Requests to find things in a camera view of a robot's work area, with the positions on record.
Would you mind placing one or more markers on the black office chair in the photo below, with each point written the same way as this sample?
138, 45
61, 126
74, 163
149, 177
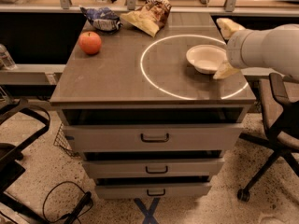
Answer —
280, 111

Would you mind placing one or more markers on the grey drawer cabinet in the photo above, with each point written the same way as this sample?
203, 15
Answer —
137, 79

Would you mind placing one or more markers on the clear plastic bottle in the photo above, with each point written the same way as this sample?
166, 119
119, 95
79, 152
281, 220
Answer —
6, 58

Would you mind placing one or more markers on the middle drawer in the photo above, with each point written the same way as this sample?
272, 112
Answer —
152, 168

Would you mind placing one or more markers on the wire mesh basket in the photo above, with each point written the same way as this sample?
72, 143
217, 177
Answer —
61, 142

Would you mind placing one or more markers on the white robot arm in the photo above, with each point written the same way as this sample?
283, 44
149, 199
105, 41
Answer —
276, 48

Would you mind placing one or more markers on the blue tape cross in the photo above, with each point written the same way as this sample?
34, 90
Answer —
148, 213

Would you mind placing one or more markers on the yellow brown chip bag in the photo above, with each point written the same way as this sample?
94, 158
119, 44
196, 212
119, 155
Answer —
151, 17

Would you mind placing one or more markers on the drawer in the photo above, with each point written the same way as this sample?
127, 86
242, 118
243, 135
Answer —
152, 168
142, 138
153, 190

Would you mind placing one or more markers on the top drawer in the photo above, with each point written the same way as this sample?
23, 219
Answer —
142, 138

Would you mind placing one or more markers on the red apple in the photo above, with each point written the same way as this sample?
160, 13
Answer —
90, 42

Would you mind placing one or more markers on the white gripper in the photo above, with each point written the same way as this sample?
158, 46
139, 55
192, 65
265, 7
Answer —
237, 50

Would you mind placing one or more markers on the bottom drawer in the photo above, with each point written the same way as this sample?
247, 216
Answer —
153, 190

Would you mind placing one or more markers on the white paper bowl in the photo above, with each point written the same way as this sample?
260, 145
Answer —
206, 59

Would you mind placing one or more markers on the blue chip bag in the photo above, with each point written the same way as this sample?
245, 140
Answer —
102, 19

